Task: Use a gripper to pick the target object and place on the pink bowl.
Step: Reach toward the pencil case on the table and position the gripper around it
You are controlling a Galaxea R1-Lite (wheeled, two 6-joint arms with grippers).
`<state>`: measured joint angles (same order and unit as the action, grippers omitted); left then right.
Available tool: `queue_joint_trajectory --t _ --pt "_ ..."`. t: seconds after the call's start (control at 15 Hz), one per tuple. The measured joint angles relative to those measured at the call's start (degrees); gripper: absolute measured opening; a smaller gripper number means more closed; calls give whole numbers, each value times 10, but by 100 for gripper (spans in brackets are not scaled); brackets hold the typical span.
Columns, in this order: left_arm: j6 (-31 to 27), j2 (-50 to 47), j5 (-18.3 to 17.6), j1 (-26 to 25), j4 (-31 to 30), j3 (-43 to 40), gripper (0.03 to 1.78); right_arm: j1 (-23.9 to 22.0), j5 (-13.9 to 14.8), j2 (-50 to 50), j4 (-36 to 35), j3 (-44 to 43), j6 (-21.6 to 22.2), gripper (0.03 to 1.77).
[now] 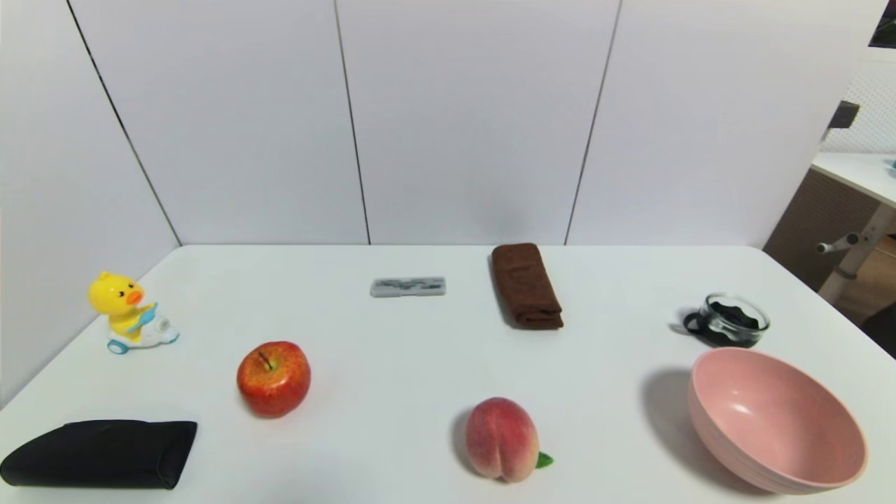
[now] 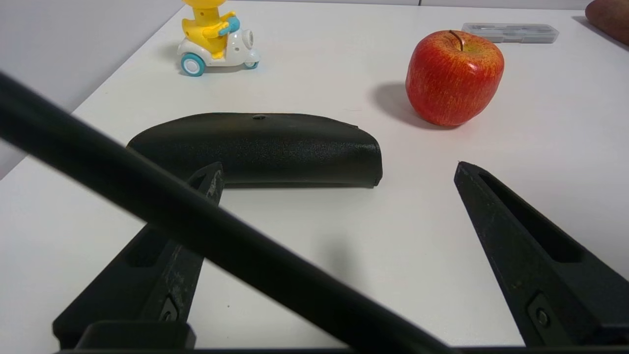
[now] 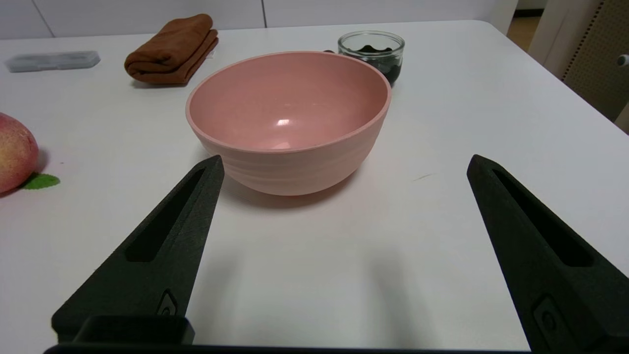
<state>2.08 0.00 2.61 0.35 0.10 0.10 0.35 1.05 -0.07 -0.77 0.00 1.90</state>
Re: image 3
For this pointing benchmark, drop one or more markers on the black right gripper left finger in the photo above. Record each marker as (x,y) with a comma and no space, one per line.
(147,275)

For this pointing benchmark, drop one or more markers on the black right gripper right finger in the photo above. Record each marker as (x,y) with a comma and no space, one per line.
(530,275)

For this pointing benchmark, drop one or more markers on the silver packet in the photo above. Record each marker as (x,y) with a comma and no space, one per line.
(51,61)

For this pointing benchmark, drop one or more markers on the pink plastic bowl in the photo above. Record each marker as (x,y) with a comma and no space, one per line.
(290,118)

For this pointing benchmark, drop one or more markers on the peach with green leaf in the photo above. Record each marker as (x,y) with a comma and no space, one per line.
(12,152)

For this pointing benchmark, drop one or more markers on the folded brown towel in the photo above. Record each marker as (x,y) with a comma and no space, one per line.
(172,49)

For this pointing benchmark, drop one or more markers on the white desk with perforated panel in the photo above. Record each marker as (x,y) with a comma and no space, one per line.
(594,54)

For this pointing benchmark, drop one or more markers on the black lumpy jar contents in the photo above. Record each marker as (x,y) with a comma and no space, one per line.
(388,61)

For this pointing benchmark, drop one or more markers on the clear glass jar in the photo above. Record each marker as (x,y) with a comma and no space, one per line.
(393,49)

